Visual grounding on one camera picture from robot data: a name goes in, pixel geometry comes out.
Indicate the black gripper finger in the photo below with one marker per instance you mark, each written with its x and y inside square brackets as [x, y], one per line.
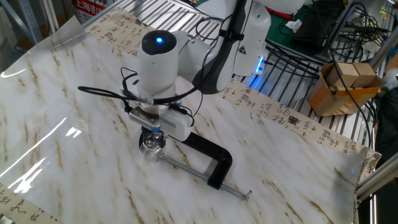
[163, 141]

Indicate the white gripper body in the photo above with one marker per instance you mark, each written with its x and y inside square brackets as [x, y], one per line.
[177, 126]

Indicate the silver metal jar lid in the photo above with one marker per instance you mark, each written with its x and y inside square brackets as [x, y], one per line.
[154, 140]

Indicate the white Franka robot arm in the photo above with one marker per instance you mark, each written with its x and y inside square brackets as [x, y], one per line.
[158, 68]

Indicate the small clear glass jar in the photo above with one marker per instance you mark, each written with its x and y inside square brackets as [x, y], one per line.
[150, 152]

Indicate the black C-clamp with steel screw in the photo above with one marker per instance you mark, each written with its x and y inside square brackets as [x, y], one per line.
[221, 161]

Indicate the beige calligraphy print paper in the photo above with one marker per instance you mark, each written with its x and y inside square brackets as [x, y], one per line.
[280, 112]

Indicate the marble pattern plastic sheet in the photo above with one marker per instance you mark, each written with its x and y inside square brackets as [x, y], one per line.
[280, 193]

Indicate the green mat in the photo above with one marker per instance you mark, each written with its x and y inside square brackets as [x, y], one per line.
[276, 37]

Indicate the open brown cardboard box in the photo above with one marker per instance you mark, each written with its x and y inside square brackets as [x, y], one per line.
[323, 99]

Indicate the red and white sign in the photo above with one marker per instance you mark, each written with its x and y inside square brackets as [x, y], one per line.
[87, 7]

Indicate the white crumpled paper scrap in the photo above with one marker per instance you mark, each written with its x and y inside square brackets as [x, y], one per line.
[293, 25]

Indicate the black device on green mat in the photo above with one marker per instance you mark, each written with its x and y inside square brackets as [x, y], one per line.
[311, 34]

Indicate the grey steel shelf upright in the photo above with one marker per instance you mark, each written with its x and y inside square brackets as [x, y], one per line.
[29, 21]

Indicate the small brown cardboard box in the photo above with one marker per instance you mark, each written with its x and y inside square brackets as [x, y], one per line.
[367, 73]
[349, 71]

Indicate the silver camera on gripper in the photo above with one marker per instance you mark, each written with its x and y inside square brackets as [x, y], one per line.
[144, 118]

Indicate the aluminium frame profile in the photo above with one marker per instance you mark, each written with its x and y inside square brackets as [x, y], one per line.
[384, 49]
[376, 180]

